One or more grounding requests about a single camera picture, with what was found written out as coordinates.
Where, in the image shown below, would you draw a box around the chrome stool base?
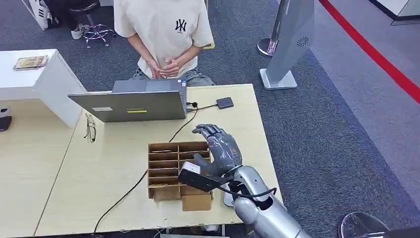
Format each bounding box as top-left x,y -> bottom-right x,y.
82,24 -> 116,49

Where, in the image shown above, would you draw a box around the short black cable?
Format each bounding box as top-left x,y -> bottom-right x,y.
187,104 -> 218,113

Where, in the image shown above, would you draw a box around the white card reader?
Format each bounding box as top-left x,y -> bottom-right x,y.
223,192 -> 236,208

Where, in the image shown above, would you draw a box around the colourful booklet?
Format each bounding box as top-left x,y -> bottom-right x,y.
13,55 -> 49,70

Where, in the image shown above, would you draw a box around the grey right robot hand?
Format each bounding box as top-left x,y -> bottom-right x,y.
192,123 -> 244,178

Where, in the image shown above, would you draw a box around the small black square device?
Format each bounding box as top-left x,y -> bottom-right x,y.
216,97 -> 235,110

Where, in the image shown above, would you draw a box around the grey kiosk stand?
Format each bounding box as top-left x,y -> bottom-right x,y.
259,0 -> 315,90

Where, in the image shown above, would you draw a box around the person's right hand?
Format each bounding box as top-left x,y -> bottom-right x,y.
147,59 -> 163,80

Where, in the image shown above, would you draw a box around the grey laptop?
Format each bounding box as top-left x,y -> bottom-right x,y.
68,78 -> 188,123

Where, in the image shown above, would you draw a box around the black and grey device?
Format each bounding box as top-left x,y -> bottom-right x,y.
0,107 -> 13,131

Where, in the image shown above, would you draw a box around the black-rimmed glasses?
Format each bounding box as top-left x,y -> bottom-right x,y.
83,113 -> 97,143

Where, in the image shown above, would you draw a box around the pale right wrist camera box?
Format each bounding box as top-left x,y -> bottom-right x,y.
177,161 -> 232,193

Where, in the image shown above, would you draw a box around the person in white shirt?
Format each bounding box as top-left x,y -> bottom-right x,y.
113,0 -> 215,87

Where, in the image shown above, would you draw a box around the white platform base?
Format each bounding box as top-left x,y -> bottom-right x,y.
369,0 -> 420,27

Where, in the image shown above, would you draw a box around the person's left hand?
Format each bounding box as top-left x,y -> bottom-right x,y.
159,57 -> 183,79

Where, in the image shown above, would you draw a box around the white cabinet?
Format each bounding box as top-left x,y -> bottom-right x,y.
0,49 -> 88,129

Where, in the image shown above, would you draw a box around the long black cable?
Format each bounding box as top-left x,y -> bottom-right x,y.
93,102 -> 199,234

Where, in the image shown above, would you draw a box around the wooden card box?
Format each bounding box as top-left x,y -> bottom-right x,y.
147,141 -> 214,212

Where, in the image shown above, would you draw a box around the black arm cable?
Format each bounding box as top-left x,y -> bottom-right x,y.
216,184 -> 278,200

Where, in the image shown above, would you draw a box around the round chrome base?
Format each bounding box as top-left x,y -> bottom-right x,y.
338,212 -> 391,238

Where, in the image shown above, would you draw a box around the person's hand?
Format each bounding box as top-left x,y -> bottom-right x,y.
159,57 -> 183,79
147,59 -> 163,80

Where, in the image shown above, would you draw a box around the chrome stanchion base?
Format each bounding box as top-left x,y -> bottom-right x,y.
257,37 -> 279,58

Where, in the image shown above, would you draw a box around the person in dark clothes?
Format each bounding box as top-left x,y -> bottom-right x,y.
29,0 -> 99,40

